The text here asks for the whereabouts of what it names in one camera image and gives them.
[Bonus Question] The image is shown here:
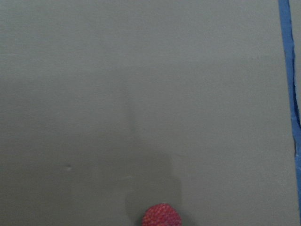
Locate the red strawberry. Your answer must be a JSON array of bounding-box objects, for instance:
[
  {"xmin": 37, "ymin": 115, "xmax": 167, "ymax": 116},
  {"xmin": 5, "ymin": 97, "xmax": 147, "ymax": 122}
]
[{"xmin": 142, "ymin": 203, "xmax": 182, "ymax": 226}]

